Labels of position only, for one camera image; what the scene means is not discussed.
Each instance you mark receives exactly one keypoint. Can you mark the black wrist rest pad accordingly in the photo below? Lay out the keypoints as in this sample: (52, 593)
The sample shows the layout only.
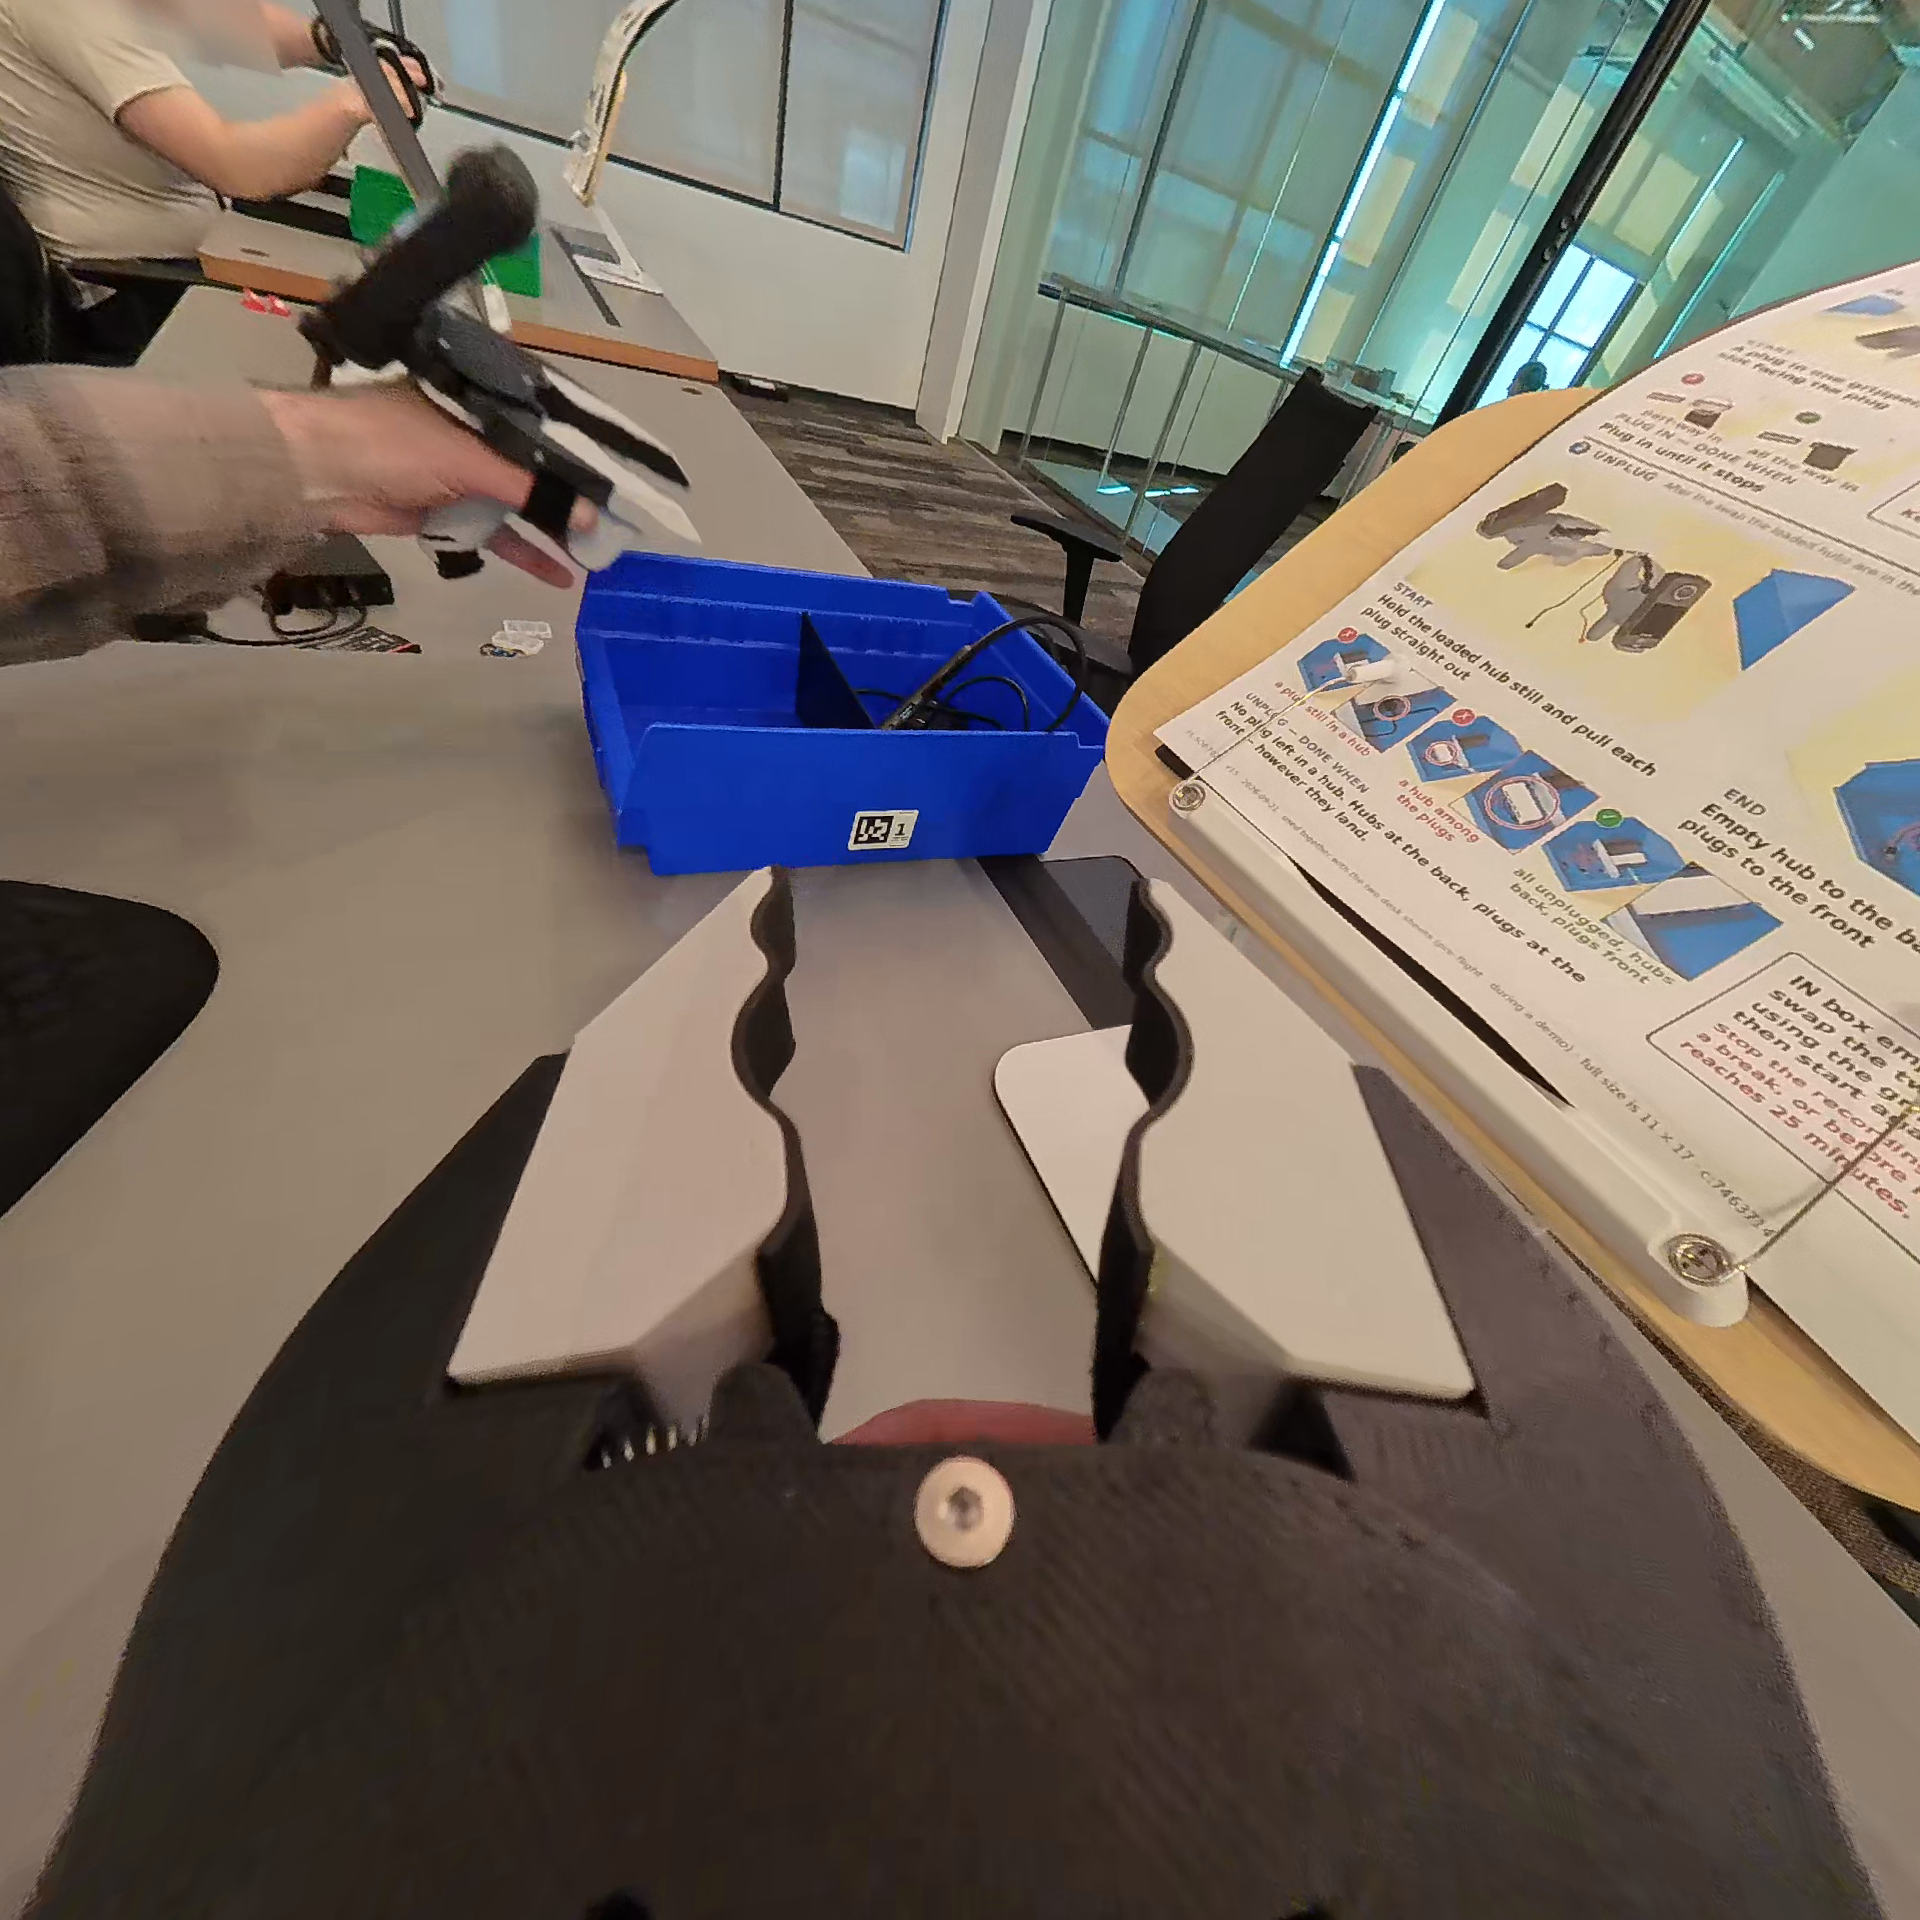
(94, 1019)

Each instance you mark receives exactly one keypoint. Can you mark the person's left forearm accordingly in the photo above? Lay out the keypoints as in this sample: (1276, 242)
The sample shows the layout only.
(137, 496)

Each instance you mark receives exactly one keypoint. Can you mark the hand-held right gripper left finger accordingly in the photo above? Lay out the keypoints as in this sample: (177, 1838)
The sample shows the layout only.
(631, 1201)

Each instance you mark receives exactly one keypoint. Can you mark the black bin divider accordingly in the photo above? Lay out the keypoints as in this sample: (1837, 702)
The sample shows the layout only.
(830, 675)

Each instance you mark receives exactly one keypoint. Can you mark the white desk lamp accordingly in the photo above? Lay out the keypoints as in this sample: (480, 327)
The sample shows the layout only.
(617, 94)

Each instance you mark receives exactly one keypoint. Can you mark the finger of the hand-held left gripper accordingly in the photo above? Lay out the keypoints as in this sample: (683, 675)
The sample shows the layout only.
(637, 516)
(617, 432)

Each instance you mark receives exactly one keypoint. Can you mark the black pole stand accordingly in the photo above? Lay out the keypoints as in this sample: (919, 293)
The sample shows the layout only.
(1561, 212)

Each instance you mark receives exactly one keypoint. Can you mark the green plastic bin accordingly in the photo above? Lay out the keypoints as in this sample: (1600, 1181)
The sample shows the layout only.
(407, 217)

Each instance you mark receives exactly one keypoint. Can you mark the person's left hand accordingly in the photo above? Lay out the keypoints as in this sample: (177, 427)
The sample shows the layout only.
(379, 452)

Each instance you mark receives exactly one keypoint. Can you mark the blue plastic bin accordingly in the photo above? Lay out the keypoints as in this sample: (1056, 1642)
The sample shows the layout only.
(722, 796)

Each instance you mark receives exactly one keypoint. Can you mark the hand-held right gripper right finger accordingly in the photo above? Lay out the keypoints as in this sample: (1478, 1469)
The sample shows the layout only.
(1304, 1231)

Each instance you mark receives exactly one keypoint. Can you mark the wooden side table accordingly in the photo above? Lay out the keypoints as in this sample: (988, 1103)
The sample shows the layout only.
(644, 336)

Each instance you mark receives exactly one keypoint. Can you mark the small black adapter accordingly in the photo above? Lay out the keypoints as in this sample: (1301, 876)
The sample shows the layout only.
(331, 578)

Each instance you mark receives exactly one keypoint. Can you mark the printed instruction sheet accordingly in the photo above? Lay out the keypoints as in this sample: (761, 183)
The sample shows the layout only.
(1621, 779)

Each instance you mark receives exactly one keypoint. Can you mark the white stand base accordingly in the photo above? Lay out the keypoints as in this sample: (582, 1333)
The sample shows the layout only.
(1066, 1157)

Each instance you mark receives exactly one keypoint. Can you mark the glass railing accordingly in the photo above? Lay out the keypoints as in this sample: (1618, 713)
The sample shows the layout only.
(1199, 376)

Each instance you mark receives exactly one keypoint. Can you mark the instruction sheet on stand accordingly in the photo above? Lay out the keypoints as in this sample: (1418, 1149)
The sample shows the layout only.
(1199, 812)

